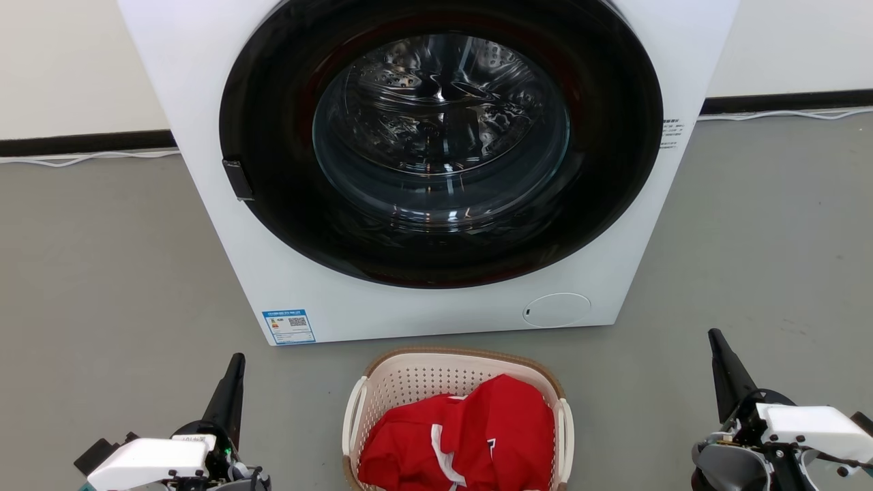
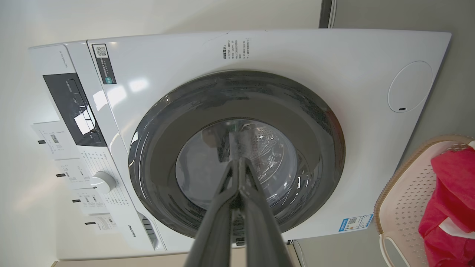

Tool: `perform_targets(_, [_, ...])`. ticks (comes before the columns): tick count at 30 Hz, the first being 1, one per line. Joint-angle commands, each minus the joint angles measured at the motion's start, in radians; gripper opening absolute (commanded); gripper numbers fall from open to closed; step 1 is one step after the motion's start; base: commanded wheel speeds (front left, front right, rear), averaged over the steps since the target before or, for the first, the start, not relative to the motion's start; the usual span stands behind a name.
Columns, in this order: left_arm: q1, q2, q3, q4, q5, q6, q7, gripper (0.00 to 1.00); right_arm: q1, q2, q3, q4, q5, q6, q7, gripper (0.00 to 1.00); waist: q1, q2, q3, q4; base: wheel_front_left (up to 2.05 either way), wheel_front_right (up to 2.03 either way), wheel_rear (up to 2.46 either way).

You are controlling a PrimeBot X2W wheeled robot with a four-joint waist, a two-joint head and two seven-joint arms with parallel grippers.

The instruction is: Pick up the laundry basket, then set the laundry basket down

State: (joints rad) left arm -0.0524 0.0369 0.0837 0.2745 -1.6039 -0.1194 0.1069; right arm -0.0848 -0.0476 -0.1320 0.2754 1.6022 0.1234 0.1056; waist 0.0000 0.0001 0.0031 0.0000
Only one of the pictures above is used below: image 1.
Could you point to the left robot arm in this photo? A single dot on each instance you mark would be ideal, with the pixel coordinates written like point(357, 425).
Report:
point(247, 481)

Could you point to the white front-load washing machine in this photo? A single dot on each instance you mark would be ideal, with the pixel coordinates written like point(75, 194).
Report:
point(443, 314)

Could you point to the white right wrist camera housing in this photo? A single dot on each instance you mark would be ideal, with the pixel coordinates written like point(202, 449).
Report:
point(811, 426)

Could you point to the blue energy label sticker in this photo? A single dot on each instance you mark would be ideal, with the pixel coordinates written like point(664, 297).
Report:
point(288, 326)

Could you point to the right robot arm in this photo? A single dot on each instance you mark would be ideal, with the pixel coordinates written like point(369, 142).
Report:
point(723, 470)

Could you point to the white perforated laundry basket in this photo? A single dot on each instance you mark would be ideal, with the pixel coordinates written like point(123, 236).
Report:
point(409, 382)

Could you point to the black round glass washer door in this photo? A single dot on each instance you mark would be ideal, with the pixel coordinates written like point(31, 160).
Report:
point(273, 204)

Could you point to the small printed text sticker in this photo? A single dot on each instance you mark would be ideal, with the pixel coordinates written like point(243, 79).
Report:
point(672, 134)

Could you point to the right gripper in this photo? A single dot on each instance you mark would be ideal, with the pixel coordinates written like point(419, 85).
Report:
point(750, 419)

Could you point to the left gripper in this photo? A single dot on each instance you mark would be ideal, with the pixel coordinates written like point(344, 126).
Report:
point(222, 450)

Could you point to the round white filter cover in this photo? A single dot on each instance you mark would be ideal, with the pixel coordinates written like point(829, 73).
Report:
point(556, 310)

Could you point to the red garment with white trim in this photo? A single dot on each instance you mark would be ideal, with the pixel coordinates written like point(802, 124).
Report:
point(498, 436)

